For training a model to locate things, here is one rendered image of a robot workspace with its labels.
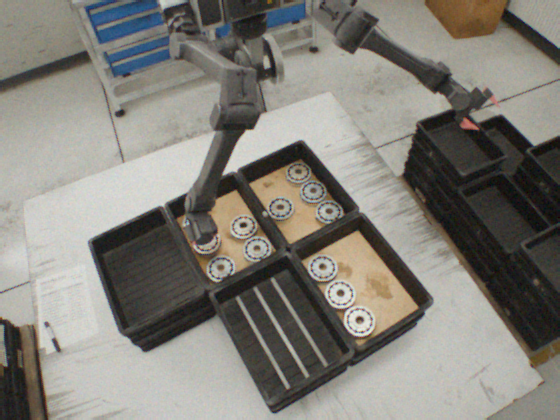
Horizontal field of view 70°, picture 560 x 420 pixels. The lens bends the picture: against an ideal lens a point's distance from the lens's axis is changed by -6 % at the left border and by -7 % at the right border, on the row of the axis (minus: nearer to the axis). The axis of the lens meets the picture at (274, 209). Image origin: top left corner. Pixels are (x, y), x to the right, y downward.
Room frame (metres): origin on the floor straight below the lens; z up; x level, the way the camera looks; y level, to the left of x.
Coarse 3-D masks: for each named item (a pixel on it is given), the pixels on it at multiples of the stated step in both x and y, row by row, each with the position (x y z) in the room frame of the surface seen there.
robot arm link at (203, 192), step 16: (224, 112) 0.73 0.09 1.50; (256, 112) 0.75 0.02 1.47; (224, 128) 0.73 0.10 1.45; (240, 128) 0.74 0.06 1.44; (224, 144) 0.73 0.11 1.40; (208, 160) 0.75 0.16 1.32; (224, 160) 0.73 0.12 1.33; (208, 176) 0.73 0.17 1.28; (192, 192) 0.75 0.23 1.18; (208, 192) 0.73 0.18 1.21; (192, 208) 0.72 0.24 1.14; (208, 208) 0.73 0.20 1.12
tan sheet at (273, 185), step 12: (264, 180) 1.04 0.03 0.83; (276, 180) 1.03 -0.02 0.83; (264, 192) 0.98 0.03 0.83; (276, 192) 0.98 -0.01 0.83; (288, 192) 0.97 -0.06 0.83; (264, 204) 0.93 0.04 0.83; (300, 204) 0.91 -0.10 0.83; (300, 216) 0.85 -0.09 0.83; (312, 216) 0.85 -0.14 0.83; (288, 228) 0.81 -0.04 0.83; (300, 228) 0.80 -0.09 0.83; (312, 228) 0.80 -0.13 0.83; (288, 240) 0.76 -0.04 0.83
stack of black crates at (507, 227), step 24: (480, 192) 1.17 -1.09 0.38; (504, 192) 1.14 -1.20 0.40; (456, 216) 1.08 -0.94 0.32; (480, 216) 0.97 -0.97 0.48; (504, 216) 1.01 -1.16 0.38; (528, 216) 0.98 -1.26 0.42; (456, 240) 1.01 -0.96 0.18; (480, 240) 0.90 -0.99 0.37; (504, 240) 0.88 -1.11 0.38; (480, 264) 0.83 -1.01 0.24
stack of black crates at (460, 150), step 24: (432, 120) 1.53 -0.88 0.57; (432, 144) 1.36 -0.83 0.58; (456, 144) 1.42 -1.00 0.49; (480, 144) 1.39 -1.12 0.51; (408, 168) 1.46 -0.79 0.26; (432, 168) 1.32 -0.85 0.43; (456, 168) 1.18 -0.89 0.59; (480, 168) 1.17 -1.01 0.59; (432, 192) 1.26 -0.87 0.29; (456, 192) 1.15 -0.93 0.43; (432, 216) 1.19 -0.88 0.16
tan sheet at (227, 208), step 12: (216, 204) 0.95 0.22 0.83; (228, 204) 0.94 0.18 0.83; (240, 204) 0.94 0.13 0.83; (216, 216) 0.89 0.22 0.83; (228, 216) 0.89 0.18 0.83; (252, 216) 0.88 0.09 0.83; (228, 228) 0.83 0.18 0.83; (228, 240) 0.78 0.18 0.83; (228, 252) 0.73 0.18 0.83; (240, 252) 0.73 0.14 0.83; (204, 264) 0.69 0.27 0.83; (240, 264) 0.68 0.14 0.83
